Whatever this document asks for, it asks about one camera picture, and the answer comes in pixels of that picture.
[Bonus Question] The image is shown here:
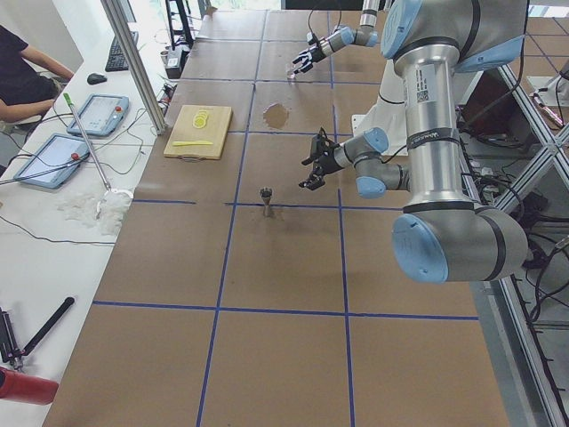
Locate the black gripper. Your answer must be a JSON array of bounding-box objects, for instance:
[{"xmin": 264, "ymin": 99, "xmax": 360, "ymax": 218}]
[
  {"xmin": 293, "ymin": 44, "xmax": 327, "ymax": 75},
  {"xmin": 299, "ymin": 147, "xmax": 342, "ymax": 191}
]

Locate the clear glass measuring cup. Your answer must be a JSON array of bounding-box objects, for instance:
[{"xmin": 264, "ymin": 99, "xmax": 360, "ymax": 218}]
[{"xmin": 285, "ymin": 64, "xmax": 297, "ymax": 81}]

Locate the steel double jigger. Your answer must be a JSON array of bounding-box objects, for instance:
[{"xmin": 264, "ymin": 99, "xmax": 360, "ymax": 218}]
[{"xmin": 260, "ymin": 187, "xmax": 273, "ymax": 217}]

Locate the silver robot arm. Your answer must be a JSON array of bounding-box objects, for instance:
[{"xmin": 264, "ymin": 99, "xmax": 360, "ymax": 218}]
[
  {"xmin": 293, "ymin": 1, "xmax": 529, "ymax": 283},
  {"xmin": 288, "ymin": 0, "xmax": 391, "ymax": 78}
]

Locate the front lemon slice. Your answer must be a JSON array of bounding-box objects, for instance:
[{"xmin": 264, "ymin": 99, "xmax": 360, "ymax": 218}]
[{"xmin": 192, "ymin": 120, "xmax": 206, "ymax": 129}]

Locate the bamboo cutting board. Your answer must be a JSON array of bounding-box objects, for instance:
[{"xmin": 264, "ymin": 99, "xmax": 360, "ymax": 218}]
[{"xmin": 164, "ymin": 105, "xmax": 232, "ymax": 160}]

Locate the black keyboard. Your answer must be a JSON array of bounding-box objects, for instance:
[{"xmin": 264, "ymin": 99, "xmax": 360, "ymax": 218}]
[{"xmin": 105, "ymin": 36, "xmax": 129, "ymax": 72}]

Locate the black computer mouse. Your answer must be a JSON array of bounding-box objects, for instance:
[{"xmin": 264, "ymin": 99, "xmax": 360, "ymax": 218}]
[{"xmin": 87, "ymin": 73, "xmax": 108, "ymax": 85}]

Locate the crumpled white tissue pile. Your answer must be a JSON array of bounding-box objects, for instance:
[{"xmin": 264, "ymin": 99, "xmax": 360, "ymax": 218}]
[{"xmin": 56, "ymin": 190, "xmax": 132, "ymax": 236}]

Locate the near blue teach pendant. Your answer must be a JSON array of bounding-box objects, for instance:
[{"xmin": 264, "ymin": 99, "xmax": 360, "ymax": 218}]
[{"xmin": 13, "ymin": 133, "xmax": 90, "ymax": 189}]

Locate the seated person black shirt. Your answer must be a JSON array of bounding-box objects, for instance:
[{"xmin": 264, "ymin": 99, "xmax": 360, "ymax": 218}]
[{"xmin": 1, "ymin": 26, "xmax": 74, "ymax": 123}]

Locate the red bottle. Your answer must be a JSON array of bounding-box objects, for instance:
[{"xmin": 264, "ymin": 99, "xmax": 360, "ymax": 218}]
[{"xmin": 0, "ymin": 367, "xmax": 59, "ymax": 405}]

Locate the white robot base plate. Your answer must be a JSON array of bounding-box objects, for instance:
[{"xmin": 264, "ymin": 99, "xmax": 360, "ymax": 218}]
[{"xmin": 350, "ymin": 57, "xmax": 408, "ymax": 157}]

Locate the aluminium frame post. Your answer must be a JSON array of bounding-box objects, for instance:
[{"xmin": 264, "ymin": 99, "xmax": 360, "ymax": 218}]
[{"xmin": 100, "ymin": 0, "xmax": 166, "ymax": 135}]

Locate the long-handled grabber stick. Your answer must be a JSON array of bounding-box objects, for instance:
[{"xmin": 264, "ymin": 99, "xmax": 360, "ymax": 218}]
[{"xmin": 63, "ymin": 92, "xmax": 133, "ymax": 219}]

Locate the black handle tool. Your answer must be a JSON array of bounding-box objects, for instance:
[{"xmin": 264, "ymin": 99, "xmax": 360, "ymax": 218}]
[{"xmin": 21, "ymin": 296, "xmax": 75, "ymax": 357}]

